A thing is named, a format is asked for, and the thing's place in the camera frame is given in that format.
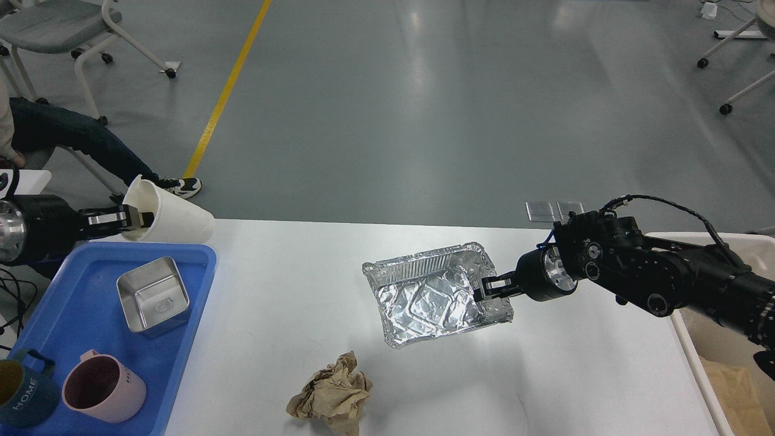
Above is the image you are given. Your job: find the blue plastic tray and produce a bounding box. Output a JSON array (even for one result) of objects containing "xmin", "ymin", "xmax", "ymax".
[{"xmin": 2, "ymin": 241, "xmax": 217, "ymax": 435}]

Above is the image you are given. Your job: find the aluminium foil container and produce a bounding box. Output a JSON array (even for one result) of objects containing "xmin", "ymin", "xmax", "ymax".
[{"xmin": 361, "ymin": 241, "xmax": 514, "ymax": 349}]

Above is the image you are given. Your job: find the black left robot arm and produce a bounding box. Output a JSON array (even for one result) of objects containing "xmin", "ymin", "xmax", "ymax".
[{"xmin": 1, "ymin": 168, "xmax": 154, "ymax": 266}]

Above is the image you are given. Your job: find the white side table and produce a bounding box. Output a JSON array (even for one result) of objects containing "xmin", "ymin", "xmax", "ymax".
[{"xmin": 15, "ymin": 170, "xmax": 52, "ymax": 195}]

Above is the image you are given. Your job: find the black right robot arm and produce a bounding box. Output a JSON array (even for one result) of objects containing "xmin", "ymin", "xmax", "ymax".
[{"xmin": 473, "ymin": 195, "xmax": 774, "ymax": 377}]

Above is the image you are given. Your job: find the stainless steel rectangular dish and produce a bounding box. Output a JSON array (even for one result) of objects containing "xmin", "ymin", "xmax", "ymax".
[{"xmin": 116, "ymin": 256, "xmax": 191, "ymax": 339}]

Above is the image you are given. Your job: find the white power adapter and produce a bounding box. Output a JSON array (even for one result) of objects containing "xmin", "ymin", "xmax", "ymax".
[{"xmin": 700, "ymin": 1, "xmax": 719, "ymax": 20}]

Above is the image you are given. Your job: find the black cables bundle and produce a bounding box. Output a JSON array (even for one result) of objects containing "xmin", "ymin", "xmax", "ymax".
[{"xmin": 0, "ymin": 269, "xmax": 37, "ymax": 352}]

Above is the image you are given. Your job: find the pink plastic mug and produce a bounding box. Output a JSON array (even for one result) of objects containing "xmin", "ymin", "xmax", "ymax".
[{"xmin": 61, "ymin": 349, "xmax": 147, "ymax": 424}]

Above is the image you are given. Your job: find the brown paper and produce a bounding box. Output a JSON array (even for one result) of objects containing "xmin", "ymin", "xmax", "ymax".
[{"xmin": 286, "ymin": 350, "xmax": 373, "ymax": 435}]

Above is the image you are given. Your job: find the right floor socket plate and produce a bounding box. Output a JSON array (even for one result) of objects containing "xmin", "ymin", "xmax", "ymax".
[{"xmin": 556, "ymin": 201, "xmax": 585, "ymax": 222}]

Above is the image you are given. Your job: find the white paper cup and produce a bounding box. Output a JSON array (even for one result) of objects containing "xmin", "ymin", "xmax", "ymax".
[{"xmin": 121, "ymin": 176, "xmax": 216, "ymax": 245}]

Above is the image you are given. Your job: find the floor socket plate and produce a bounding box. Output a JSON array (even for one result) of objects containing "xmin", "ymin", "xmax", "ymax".
[
  {"xmin": 556, "ymin": 201, "xmax": 585, "ymax": 222},
  {"xmin": 525, "ymin": 201, "xmax": 558, "ymax": 223}
]

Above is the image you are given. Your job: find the dark blue home mug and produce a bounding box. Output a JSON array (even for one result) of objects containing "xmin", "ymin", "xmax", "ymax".
[{"xmin": 1, "ymin": 348, "xmax": 61, "ymax": 428}]

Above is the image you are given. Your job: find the white chair base right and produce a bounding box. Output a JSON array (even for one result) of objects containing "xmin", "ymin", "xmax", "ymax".
[{"xmin": 696, "ymin": 0, "xmax": 775, "ymax": 116}]

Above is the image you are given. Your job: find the left floor socket plate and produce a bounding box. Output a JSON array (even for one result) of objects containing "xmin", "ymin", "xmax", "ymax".
[{"xmin": 525, "ymin": 201, "xmax": 558, "ymax": 223}]

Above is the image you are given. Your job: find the white plastic bin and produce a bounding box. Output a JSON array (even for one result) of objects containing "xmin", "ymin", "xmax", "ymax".
[{"xmin": 648, "ymin": 232, "xmax": 774, "ymax": 435}]

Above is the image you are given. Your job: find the grey office chair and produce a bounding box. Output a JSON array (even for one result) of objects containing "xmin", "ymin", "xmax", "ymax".
[{"xmin": 2, "ymin": 1, "xmax": 178, "ymax": 126}]

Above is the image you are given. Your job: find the person in dark trousers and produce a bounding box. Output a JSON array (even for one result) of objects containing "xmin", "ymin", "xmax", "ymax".
[{"xmin": 1, "ymin": 85, "xmax": 202, "ymax": 199}]

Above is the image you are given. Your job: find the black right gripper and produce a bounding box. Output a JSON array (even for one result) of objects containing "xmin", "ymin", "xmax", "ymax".
[{"xmin": 473, "ymin": 245, "xmax": 578, "ymax": 302}]

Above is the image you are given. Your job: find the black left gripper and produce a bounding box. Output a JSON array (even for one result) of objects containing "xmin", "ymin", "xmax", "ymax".
[{"xmin": 1, "ymin": 195, "xmax": 155, "ymax": 266}]

